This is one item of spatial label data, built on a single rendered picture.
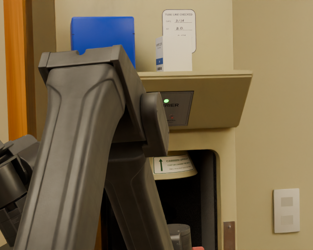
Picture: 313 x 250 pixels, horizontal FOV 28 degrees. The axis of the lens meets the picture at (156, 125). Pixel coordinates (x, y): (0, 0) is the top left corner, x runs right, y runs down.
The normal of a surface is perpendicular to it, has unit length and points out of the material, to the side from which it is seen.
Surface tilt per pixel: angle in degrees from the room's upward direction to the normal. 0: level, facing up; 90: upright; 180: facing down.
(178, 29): 90
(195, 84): 135
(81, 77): 45
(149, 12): 90
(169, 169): 66
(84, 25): 90
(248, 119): 90
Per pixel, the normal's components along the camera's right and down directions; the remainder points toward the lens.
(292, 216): 0.16, 0.05
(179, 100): 0.13, 0.74
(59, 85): -0.19, -0.66
